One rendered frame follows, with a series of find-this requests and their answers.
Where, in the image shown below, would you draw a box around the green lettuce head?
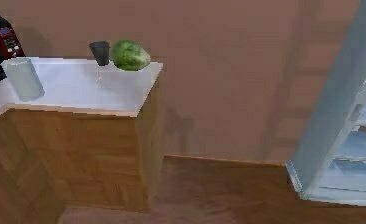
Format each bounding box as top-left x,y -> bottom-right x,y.
110,39 -> 152,72

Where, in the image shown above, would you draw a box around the wooden counter with white top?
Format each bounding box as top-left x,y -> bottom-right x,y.
0,56 -> 166,224

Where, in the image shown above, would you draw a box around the dark grey cup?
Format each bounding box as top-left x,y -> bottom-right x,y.
88,40 -> 111,67

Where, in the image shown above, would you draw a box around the grey open fridge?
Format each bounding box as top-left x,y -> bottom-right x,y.
284,0 -> 366,208

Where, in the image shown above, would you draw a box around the red and black coffee machine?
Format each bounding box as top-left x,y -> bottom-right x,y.
0,9 -> 26,86

